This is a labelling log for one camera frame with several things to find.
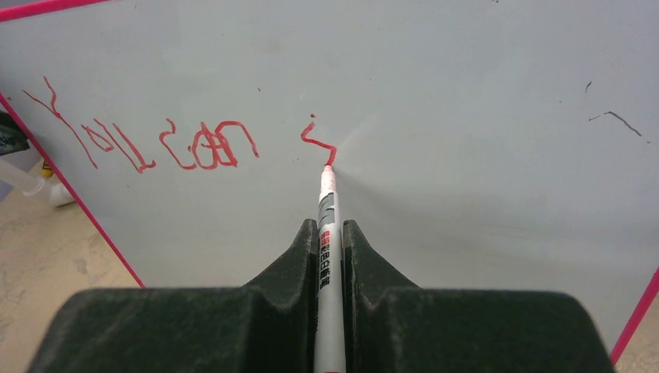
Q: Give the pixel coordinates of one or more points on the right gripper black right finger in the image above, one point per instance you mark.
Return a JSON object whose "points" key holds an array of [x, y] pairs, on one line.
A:
{"points": [[393, 325]]}

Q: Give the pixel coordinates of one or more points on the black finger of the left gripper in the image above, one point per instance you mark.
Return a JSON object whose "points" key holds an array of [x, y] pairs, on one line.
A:
{"points": [[12, 137]]}

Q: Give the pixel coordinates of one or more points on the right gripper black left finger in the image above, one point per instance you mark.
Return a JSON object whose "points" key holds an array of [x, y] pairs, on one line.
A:
{"points": [[263, 326]]}

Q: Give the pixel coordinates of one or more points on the white red marker pen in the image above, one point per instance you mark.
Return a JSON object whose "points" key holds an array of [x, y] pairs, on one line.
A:
{"points": [[329, 353]]}

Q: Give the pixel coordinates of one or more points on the pink framed whiteboard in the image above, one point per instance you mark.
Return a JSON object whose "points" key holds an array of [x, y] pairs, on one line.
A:
{"points": [[478, 144]]}

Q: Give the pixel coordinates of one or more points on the yellow black pliers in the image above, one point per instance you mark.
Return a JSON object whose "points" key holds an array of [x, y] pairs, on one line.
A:
{"points": [[46, 170]]}

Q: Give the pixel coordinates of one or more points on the white PVC pipe frame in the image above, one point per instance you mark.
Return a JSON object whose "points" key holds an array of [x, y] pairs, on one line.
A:
{"points": [[54, 195]]}

